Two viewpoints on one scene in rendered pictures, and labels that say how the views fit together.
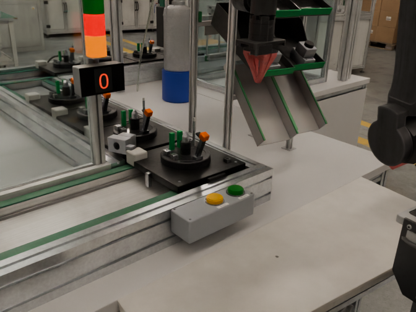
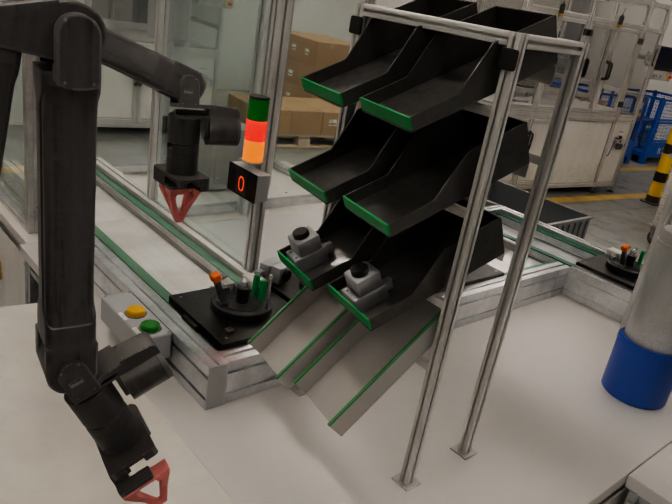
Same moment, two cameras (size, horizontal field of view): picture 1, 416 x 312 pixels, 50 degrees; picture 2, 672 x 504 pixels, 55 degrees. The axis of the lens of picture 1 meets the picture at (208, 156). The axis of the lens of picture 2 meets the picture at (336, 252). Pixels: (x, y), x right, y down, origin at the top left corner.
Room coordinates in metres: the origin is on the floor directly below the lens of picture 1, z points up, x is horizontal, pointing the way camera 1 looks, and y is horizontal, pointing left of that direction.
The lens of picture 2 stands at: (1.30, -1.26, 1.68)
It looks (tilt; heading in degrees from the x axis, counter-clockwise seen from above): 22 degrees down; 88
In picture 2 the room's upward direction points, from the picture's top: 10 degrees clockwise
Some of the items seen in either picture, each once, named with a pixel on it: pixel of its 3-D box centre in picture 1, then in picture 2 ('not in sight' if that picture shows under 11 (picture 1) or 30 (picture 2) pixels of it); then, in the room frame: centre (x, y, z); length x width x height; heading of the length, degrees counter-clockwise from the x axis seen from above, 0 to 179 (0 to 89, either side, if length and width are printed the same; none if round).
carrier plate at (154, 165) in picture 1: (185, 162); (240, 311); (1.14, 0.06, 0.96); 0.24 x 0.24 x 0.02; 42
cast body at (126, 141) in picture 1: (126, 142); (274, 272); (1.20, 0.24, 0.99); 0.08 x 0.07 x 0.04; 64
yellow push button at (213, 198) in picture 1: (214, 200); (135, 312); (0.93, -0.02, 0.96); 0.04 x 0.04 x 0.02
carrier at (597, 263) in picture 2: not in sight; (631, 258); (2.32, 0.76, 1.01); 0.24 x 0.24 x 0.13; 42
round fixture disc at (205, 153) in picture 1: (185, 156); (241, 304); (1.14, 0.06, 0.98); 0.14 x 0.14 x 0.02
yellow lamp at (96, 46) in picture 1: (96, 45); (253, 150); (1.10, 0.28, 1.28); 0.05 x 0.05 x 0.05
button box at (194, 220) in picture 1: (213, 211); (135, 325); (0.93, -0.02, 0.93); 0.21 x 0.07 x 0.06; 132
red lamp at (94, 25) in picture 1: (94, 24); (256, 129); (1.10, 0.28, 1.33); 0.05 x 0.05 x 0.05
